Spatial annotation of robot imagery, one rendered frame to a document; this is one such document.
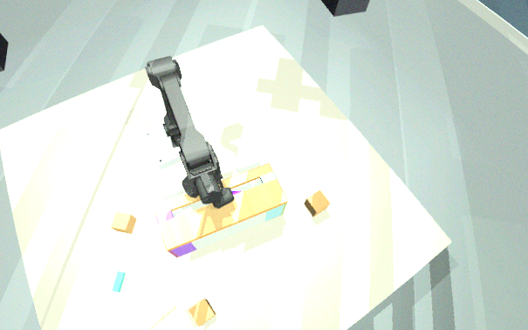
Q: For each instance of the small cyan block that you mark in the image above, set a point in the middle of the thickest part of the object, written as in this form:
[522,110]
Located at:
[118,281]

